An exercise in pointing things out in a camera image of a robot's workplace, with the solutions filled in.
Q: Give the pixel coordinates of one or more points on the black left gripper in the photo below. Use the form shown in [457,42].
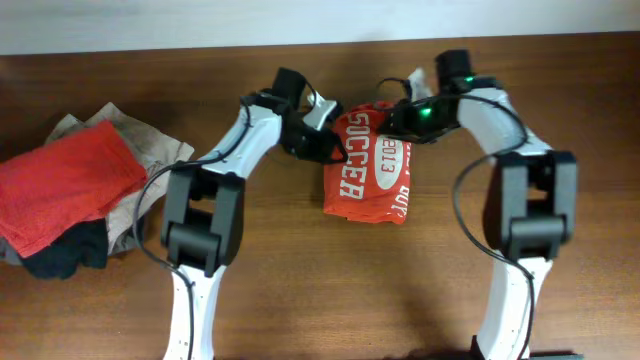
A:
[310,145]

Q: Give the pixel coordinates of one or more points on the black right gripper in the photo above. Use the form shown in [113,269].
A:
[400,120]

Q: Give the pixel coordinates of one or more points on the orange t-shirt with white print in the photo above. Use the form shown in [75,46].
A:
[373,185]

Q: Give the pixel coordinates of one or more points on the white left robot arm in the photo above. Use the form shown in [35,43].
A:
[203,219]

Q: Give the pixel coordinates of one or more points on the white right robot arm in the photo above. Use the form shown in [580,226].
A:
[530,206]

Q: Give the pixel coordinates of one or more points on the folded black garment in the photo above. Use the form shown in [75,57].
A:
[85,244]

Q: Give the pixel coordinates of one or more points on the folded red shirt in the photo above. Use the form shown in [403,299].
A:
[77,178]

